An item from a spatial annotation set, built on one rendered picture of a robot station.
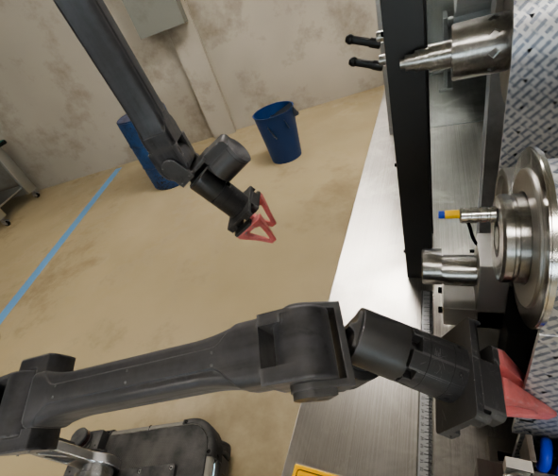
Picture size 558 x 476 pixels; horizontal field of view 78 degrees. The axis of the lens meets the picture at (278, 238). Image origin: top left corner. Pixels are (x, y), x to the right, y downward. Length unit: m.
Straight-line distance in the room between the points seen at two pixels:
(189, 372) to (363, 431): 0.34
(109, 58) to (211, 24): 3.95
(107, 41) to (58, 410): 0.50
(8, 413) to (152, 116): 0.46
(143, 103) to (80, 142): 4.92
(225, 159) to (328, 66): 4.01
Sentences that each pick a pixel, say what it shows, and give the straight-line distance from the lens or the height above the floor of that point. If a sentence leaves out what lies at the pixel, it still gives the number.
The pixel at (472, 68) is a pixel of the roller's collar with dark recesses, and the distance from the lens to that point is 0.51.
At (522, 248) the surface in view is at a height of 1.27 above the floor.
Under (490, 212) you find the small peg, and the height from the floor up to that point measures 1.27.
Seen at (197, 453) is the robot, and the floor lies 0.24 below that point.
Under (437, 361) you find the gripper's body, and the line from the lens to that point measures 0.37.
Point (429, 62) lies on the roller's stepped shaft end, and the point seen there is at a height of 1.33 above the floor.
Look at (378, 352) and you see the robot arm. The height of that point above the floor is 1.18.
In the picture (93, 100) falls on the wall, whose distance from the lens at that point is 5.22.
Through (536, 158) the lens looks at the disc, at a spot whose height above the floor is 1.32.
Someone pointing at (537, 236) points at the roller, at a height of 1.29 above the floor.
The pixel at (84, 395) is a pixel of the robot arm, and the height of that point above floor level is 1.19.
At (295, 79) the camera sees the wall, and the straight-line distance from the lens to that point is 4.61.
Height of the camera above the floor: 1.48
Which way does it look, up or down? 37 degrees down
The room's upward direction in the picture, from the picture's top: 21 degrees counter-clockwise
